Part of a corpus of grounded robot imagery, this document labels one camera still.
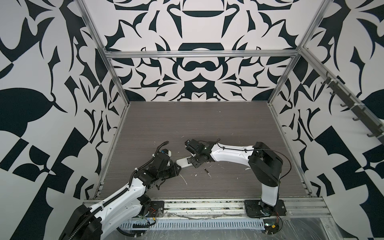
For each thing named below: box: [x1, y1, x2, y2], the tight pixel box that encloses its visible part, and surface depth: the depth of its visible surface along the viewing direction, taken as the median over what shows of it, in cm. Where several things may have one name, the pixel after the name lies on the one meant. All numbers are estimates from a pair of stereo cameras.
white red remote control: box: [175, 155, 193, 169], surface depth 91 cm
